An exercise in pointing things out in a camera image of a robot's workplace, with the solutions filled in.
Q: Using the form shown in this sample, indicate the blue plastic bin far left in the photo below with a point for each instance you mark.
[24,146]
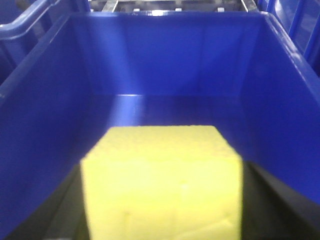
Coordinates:
[24,22]

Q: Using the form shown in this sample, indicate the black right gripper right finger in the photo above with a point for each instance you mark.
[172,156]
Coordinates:
[272,210]

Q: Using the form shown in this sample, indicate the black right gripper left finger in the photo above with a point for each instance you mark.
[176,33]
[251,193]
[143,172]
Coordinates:
[60,217]

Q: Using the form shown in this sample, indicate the yellow foam block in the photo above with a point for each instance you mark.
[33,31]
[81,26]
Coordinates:
[163,183]

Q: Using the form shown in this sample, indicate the blue plastic bin centre-right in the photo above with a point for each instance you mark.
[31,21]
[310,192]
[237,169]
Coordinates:
[301,21]

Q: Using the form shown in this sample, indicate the blue plastic bin centre-left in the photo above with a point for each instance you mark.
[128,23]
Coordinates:
[236,71]

